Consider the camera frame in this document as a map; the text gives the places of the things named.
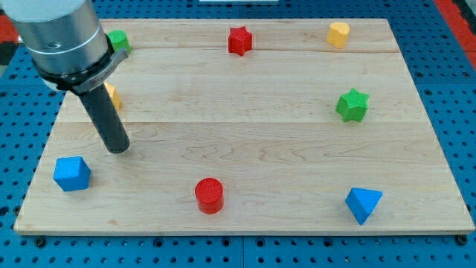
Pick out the green star block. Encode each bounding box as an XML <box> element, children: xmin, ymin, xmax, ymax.
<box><xmin>335</xmin><ymin>88</ymin><xmax>370</xmax><ymax>122</ymax></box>

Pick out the wooden board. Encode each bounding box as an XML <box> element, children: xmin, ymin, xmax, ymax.
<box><xmin>14</xmin><ymin>19</ymin><xmax>475</xmax><ymax>236</ymax></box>

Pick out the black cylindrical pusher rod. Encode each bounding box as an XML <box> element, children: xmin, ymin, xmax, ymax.
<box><xmin>79</xmin><ymin>84</ymin><xmax>130</xmax><ymax>154</ymax></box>

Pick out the blue triangle block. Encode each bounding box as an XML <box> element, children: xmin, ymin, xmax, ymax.
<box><xmin>345</xmin><ymin>188</ymin><xmax>383</xmax><ymax>225</ymax></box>

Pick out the yellow heart block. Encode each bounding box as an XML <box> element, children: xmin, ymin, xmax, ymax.
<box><xmin>327</xmin><ymin>22</ymin><xmax>350</xmax><ymax>49</ymax></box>

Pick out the green cylinder block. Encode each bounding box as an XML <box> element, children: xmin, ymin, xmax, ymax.
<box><xmin>107</xmin><ymin>30</ymin><xmax>132</xmax><ymax>54</ymax></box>

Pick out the yellow block behind rod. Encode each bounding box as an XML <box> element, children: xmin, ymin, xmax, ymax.
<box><xmin>105</xmin><ymin>83</ymin><xmax>122</xmax><ymax>110</ymax></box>

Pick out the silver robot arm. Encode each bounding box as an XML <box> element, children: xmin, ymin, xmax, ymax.
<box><xmin>1</xmin><ymin>0</ymin><xmax>130</xmax><ymax>153</ymax></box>

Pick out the red cylinder block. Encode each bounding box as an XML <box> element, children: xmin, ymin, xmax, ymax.
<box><xmin>194</xmin><ymin>177</ymin><xmax>225</xmax><ymax>214</ymax></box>

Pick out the blue cube block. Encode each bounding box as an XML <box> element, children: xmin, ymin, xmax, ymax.
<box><xmin>53</xmin><ymin>156</ymin><xmax>91</xmax><ymax>191</ymax></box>

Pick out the red star block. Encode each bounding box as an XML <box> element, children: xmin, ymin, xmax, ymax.
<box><xmin>228</xmin><ymin>26</ymin><xmax>253</xmax><ymax>56</ymax></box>

